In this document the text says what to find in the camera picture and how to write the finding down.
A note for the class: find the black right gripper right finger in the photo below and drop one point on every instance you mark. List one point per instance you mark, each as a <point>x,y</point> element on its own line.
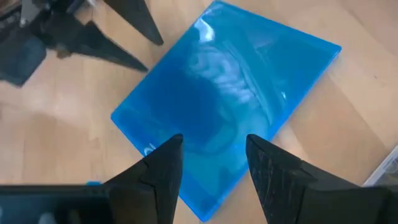
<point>280,193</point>

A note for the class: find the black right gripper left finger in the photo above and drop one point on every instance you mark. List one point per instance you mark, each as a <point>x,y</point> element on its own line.
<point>155,193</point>

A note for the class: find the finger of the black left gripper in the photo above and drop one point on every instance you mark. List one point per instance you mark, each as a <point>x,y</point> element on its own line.
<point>99,49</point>
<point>136,15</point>

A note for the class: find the blue plastic disc case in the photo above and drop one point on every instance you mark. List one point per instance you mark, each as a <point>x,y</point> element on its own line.
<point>93,183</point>

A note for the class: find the blue bags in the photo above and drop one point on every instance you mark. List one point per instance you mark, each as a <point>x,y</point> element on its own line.
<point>233,77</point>

